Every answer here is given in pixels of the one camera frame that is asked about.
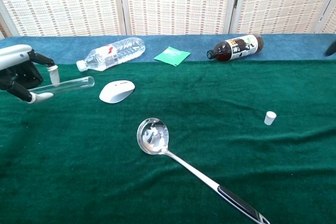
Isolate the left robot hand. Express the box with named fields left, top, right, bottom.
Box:
left=0, top=44, right=60, bottom=104

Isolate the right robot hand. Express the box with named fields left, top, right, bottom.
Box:
left=323, top=39, right=336, bottom=57

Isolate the clear glass test tube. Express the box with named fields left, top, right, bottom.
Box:
left=30, top=76, right=96, bottom=97

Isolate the white tube cap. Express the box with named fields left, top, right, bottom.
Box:
left=264, top=111, right=277, bottom=126

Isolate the woven folding screen panel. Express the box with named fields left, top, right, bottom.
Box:
left=229, top=0, right=333, bottom=36
left=313, top=0, right=336, bottom=35
left=118, top=0, right=241, bottom=36
left=0, top=0, right=132, bottom=37

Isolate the dark tea bottle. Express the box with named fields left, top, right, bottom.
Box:
left=206, top=34, right=265, bottom=62

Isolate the white computer mouse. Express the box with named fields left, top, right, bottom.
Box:
left=99, top=80, right=136, bottom=104

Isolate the clear plastic water bottle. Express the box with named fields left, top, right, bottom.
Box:
left=76, top=37, right=146, bottom=72

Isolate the blue table cloth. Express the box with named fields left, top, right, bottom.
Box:
left=0, top=33, right=336, bottom=65

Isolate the green velvet cloth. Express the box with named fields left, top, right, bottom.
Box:
left=0, top=60, right=336, bottom=224

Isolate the steel ladle with black handle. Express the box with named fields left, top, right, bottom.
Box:
left=136, top=117, right=271, bottom=224

